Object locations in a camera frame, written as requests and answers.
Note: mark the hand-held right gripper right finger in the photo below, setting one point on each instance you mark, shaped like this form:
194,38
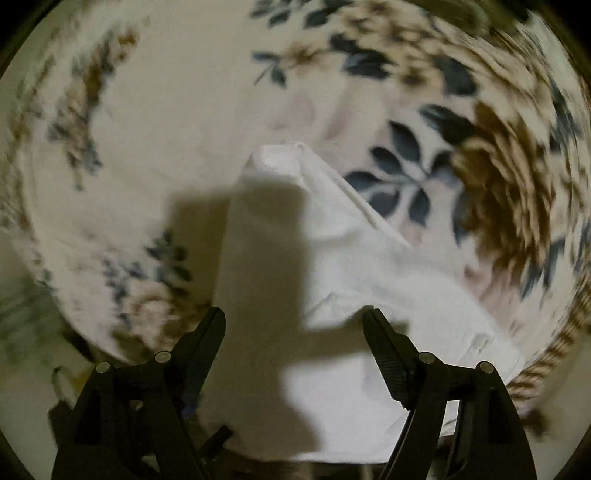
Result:
383,350

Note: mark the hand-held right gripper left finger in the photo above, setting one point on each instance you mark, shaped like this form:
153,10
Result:
207,341

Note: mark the white pants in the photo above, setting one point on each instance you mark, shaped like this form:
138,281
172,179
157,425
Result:
323,258

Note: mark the brown checked blanket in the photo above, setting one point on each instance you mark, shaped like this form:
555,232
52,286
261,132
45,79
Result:
540,369

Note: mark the floral quilt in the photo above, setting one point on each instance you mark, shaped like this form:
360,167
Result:
184,115

